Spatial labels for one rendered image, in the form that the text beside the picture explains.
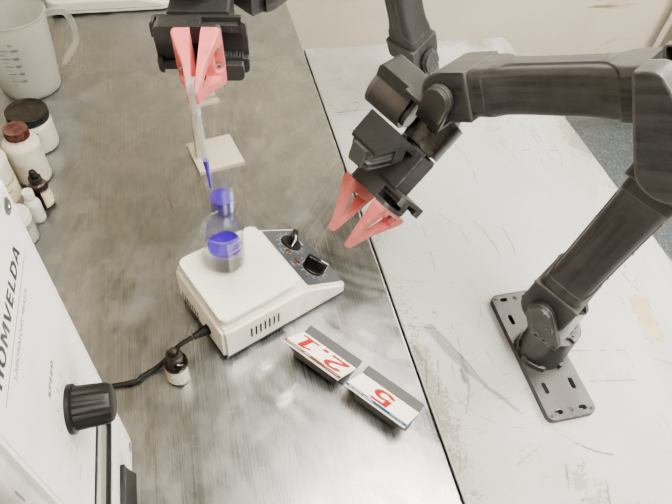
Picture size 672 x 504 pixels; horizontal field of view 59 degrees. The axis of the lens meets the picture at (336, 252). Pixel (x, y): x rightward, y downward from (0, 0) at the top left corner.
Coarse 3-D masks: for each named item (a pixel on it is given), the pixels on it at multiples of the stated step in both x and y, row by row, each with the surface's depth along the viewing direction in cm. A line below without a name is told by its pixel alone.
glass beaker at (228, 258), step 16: (208, 224) 74; (224, 224) 76; (240, 224) 74; (208, 240) 71; (224, 240) 71; (240, 240) 73; (208, 256) 75; (224, 256) 74; (240, 256) 75; (224, 272) 76
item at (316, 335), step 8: (312, 328) 82; (312, 336) 82; (320, 336) 82; (288, 344) 76; (320, 344) 81; (328, 344) 81; (336, 344) 81; (296, 352) 78; (336, 352) 80; (344, 352) 80; (304, 360) 78; (312, 360) 75; (344, 360) 80; (352, 360) 80; (360, 360) 80; (312, 368) 78; (320, 368) 77; (352, 368) 78; (328, 376) 77; (344, 376) 76
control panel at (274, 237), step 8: (264, 232) 85; (272, 232) 86; (280, 232) 87; (288, 232) 89; (272, 240) 84; (280, 240) 86; (304, 240) 89; (280, 248) 84; (288, 248) 85; (304, 248) 87; (312, 248) 88; (288, 256) 83; (296, 256) 84; (304, 256) 85; (296, 264) 82; (296, 272) 81; (304, 272) 82; (328, 272) 85; (304, 280) 80; (312, 280) 81; (320, 280) 82; (328, 280) 83; (336, 280) 84
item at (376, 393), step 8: (360, 376) 77; (352, 384) 74; (360, 384) 75; (368, 384) 76; (368, 392) 74; (376, 392) 75; (384, 392) 76; (376, 400) 73; (384, 400) 74; (392, 400) 75; (392, 408) 73; (400, 408) 74; (408, 408) 75; (400, 416) 72; (408, 416) 73
